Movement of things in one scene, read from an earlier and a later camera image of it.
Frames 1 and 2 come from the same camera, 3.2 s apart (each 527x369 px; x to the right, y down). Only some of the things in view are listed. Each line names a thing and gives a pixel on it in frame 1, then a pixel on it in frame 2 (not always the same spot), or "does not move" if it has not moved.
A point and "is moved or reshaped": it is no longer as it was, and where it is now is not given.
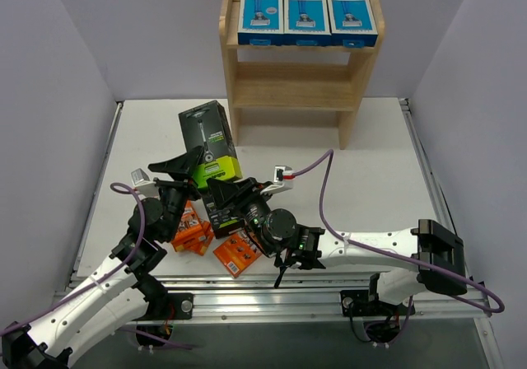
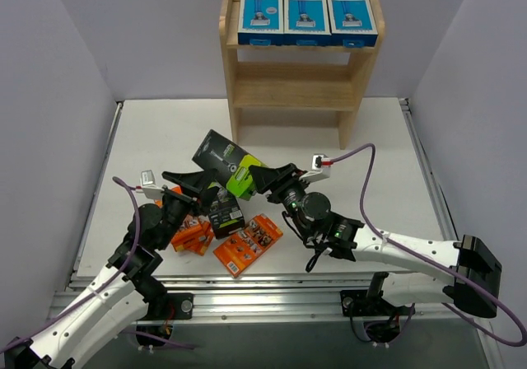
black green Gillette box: (206, 125) is moved or reshaped
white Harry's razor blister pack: (260, 21) does not move
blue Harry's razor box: (352, 20) does not move
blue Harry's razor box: (305, 19) does not move
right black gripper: (238, 198) to (279, 186)
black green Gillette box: (225, 222) does not move
